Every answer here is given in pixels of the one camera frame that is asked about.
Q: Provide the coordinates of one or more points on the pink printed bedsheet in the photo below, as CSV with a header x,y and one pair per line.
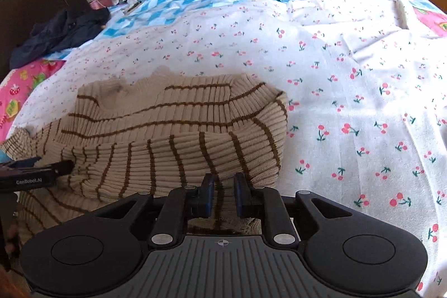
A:
x,y
31,81

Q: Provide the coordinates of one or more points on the pink container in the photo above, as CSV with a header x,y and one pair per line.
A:
x,y
101,1

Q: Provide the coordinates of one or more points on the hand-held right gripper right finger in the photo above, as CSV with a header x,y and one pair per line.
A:
x,y
240,196

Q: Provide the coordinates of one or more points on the white cherry print sheet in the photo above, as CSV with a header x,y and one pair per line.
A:
x,y
349,109

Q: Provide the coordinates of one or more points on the dark wooden headboard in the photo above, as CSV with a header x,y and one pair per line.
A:
x,y
28,4

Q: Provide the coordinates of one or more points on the blue white checked quilt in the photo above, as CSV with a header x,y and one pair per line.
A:
x,y
167,4

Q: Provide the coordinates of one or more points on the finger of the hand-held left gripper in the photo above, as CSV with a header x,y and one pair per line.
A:
x,y
21,162
61,168

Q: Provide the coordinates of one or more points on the beige brown striped knit sweater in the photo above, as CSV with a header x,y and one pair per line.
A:
x,y
157,130

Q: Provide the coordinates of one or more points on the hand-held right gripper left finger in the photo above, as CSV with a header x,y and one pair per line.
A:
x,y
208,196

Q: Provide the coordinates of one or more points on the dark jacket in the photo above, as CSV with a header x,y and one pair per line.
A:
x,y
59,36

